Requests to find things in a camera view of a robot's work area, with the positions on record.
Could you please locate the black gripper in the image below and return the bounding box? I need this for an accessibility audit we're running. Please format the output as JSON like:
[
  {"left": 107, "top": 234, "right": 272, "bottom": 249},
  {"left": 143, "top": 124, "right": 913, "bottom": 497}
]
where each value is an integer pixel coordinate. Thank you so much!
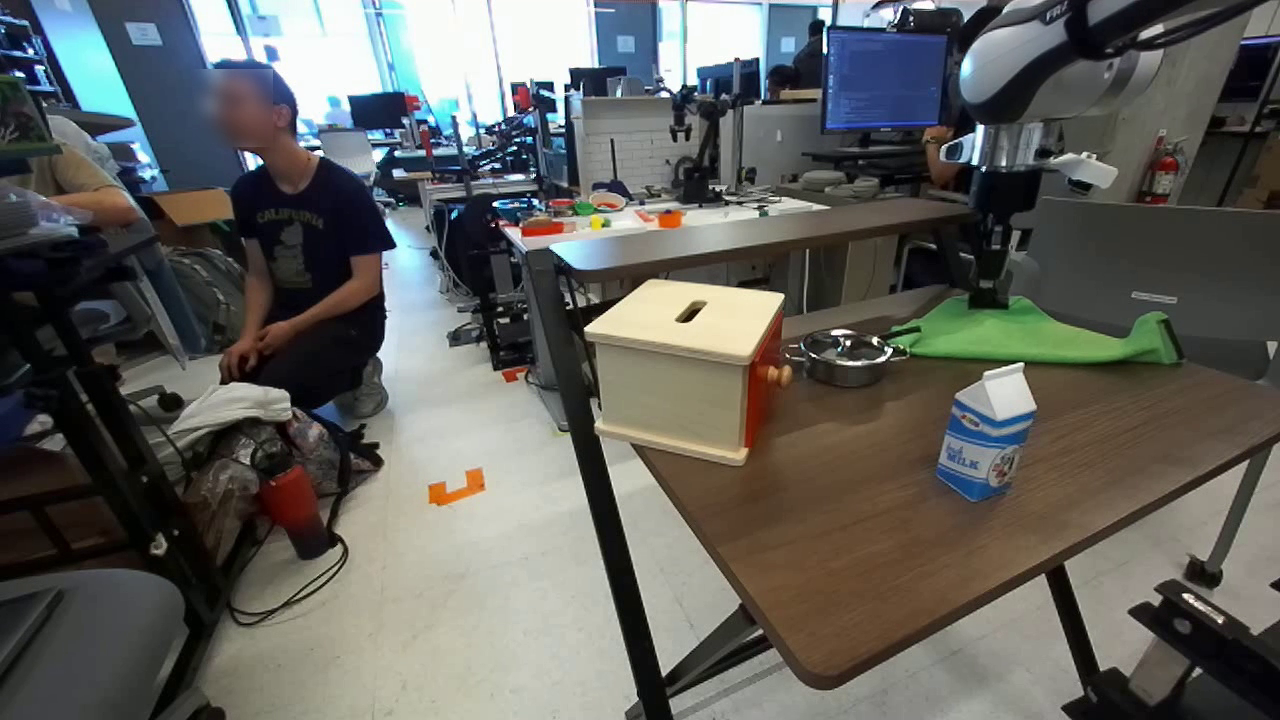
[{"left": 969, "top": 169, "right": 1048, "bottom": 311}]

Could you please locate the green towel with black corners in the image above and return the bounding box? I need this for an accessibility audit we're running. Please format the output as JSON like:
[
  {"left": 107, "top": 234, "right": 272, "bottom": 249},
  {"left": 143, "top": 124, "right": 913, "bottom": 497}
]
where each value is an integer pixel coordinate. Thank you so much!
[{"left": 885, "top": 291, "right": 1189, "bottom": 371}]

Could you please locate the blue white milk carton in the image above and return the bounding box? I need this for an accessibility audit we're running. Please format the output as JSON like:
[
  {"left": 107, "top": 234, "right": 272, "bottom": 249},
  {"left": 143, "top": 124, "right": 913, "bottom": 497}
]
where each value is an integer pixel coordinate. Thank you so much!
[{"left": 933, "top": 358, "right": 1038, "bottom": 507}]

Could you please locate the small metal pot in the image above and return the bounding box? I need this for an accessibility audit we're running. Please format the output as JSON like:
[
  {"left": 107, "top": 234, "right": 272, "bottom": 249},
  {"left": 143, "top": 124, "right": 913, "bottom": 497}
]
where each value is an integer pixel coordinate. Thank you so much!
[{"left": 782, "top": 325, "right": 913, "bottom": 392}]

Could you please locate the red fire extinguisher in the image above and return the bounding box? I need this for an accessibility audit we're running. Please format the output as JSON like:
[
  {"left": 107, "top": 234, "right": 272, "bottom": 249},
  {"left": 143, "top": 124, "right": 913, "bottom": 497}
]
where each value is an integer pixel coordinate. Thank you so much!
[{"left": 1136, "top": 127, "right": 1189, "bottom": 208}]

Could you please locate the blue screen computer monitor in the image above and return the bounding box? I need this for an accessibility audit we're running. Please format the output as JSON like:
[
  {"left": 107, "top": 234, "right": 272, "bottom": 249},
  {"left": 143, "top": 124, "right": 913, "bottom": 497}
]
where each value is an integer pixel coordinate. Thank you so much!
[{"left": 816, "top": 25, "right": 952, "bottom": 137}]

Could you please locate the white work table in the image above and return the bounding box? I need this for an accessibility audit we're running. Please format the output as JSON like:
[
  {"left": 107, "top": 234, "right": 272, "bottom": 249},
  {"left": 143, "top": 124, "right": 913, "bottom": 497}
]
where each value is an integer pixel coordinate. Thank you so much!
[{"left": 501, "top": 192, "right": 830, "bottom": 257}]

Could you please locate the brown wooden table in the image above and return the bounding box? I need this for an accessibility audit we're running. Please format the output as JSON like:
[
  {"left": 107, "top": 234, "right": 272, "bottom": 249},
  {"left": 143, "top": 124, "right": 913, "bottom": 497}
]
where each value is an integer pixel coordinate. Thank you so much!
[{"left": 624, "top": 281, "right": 1280, "bottom": 720}]

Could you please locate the cream wooden box orange knob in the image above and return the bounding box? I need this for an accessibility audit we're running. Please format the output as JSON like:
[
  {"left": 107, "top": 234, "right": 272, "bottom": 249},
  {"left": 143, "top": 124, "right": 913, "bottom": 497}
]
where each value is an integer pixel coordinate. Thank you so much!
[{"left": 580, "top": 277, "right": 796, "bottom": 468}]

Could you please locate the black metal stand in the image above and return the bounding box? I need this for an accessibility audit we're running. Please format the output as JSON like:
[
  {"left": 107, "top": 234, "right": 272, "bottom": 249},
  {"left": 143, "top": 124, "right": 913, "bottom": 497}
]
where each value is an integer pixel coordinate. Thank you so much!
[{"left": 1060, "top": 575, "right": 1280, "bottom": 720}]

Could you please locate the small dark monitor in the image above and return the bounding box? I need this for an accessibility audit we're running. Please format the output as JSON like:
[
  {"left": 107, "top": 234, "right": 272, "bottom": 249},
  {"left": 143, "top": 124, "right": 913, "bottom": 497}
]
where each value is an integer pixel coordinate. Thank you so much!
[{"left": 348, "top": 86, "right": 412, "bottom": 132}]

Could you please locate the person in dark t-shirt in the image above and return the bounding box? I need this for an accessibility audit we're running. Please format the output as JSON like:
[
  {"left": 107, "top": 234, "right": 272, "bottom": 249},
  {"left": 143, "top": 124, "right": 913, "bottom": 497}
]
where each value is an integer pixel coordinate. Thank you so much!
[{"left": 214, "top": 61, "right": 401, "bottom": 417}]

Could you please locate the red cup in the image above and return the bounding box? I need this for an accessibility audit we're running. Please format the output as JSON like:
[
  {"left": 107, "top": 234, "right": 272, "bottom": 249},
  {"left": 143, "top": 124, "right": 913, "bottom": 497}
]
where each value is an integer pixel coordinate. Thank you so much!
[{"left": 250, "top": 458, "right": 337, "bottom": 561}]

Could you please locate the white cloth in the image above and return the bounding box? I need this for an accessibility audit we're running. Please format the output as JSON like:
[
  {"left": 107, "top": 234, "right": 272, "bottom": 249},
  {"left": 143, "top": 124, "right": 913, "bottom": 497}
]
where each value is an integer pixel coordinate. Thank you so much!
[{"left": 164, "top": 379, "right": 294, "bottom": 450}]

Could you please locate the cardboard box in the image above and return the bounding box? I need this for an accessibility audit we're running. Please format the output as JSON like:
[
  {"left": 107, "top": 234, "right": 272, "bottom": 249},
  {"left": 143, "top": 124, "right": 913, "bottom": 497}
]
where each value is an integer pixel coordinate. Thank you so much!
[{"left": 139, "top": 185, "right": 242, "bottom": 232}]

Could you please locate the black equipment cart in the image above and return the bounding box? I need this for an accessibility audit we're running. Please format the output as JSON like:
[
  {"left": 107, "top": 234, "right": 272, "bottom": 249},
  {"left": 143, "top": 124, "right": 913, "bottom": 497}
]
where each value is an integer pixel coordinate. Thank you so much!
[{"left": 0, "top": 225, "right": 232, "bottom": 631}]

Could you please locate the person in tan shirt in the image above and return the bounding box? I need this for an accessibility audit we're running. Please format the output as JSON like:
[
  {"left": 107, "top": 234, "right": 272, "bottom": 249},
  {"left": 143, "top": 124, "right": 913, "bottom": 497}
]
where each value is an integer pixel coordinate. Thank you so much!
[{"left": 0, "top": 113, "right": 151, "bottom": 232}]

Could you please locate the grey cushioned seat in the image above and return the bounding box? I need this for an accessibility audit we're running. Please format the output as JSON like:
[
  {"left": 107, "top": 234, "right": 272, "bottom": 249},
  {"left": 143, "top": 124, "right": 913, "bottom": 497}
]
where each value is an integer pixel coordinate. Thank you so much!
[{"left": 0, "top": 569, "right": 190, "bottom": 720}]

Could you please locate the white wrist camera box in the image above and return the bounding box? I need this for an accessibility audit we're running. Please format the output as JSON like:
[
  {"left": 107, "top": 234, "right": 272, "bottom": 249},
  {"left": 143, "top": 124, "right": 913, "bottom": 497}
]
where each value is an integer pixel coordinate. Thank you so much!
[{"left": 1043, "top": 147, "right": 1120, "bottom": 192}]

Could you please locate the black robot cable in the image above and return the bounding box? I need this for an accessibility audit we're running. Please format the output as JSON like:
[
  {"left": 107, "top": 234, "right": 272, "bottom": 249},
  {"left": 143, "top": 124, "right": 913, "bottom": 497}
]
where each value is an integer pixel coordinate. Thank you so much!
[{"left": 1062, "top": 0, "right": 1270, "bottom": 61}]

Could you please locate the orange floor bracket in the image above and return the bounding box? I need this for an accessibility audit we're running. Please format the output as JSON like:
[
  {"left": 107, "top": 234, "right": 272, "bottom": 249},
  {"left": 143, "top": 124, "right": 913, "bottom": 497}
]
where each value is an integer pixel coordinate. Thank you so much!
[{"left": 424, "top": 463, "right": 490, "bottom": 511}]

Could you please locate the black floor cable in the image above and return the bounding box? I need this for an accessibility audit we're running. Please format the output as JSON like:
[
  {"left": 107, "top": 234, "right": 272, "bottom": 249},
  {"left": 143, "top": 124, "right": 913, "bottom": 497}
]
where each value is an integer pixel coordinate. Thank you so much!
[{"left": 221, "top": 531, "right": 353, "bottom": 631}]

